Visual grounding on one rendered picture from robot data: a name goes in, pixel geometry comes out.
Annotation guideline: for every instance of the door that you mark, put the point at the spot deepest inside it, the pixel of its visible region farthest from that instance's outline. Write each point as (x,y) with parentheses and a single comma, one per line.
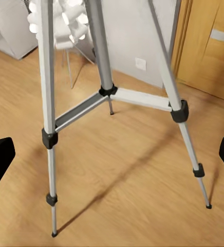
(198,51)

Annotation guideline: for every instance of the camera tripod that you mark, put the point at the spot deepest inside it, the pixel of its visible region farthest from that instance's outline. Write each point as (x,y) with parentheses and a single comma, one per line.
(178,108)

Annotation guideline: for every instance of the bookcase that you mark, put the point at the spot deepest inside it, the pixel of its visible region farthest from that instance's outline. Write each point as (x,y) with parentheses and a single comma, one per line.
(16,39)

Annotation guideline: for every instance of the wall socket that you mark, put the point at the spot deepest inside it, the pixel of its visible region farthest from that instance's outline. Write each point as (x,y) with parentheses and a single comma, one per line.
(141,63)

